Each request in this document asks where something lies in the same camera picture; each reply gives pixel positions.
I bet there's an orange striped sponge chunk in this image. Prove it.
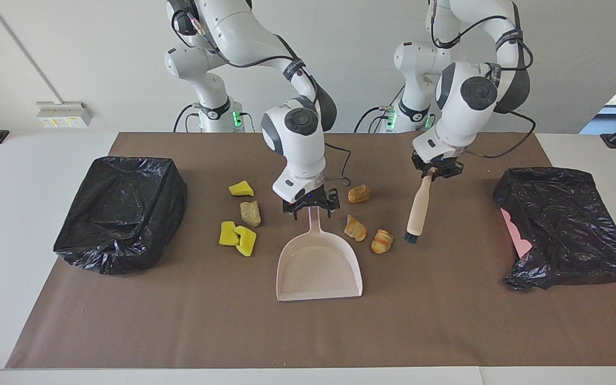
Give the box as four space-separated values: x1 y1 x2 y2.
371 229 394 255

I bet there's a brown round sponge chunk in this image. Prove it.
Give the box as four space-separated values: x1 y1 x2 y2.
348 184 372 204

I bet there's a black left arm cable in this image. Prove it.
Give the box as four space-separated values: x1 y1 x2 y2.
430 0 537 160

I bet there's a crumpled black trash bag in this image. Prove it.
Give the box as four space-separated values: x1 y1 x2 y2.
492 167 616 291

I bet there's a beige hand brush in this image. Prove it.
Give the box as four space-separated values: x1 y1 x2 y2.
404 167 438 245

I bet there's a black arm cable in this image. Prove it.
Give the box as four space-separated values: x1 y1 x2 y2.
177 8 352 188
430 0 537 160

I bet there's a black bag lined bin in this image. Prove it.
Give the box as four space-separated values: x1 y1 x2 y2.
53 156 188 276

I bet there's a beige sponge chunk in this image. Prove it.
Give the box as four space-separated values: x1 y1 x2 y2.
240 201 261 228

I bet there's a black base cable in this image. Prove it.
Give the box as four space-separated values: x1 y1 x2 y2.
173 104 202 133
353 104 397 133

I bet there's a white wall socket box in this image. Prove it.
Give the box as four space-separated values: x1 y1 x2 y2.
36 102 93 129

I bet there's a pink plastic bin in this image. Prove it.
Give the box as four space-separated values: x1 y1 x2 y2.
500 207 533 258

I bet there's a black right base cable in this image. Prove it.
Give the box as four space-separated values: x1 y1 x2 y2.
173 104 202 133

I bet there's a pale yellow sponge chunk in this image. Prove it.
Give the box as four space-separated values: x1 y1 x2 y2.
344 214 367 242

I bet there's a black left base cable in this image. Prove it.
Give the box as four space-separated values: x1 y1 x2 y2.
353 104 397 133

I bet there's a pale pink dustpan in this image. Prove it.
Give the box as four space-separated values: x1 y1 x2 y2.
276 206 364 303

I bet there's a brown paper table mat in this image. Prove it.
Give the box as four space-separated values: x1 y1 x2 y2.
6 132 616 369

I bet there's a yellow sponge piece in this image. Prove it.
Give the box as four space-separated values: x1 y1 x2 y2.
233 225 258 257
219 221 238 247

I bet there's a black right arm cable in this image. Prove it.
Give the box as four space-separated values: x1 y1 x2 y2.
177 8 352 188

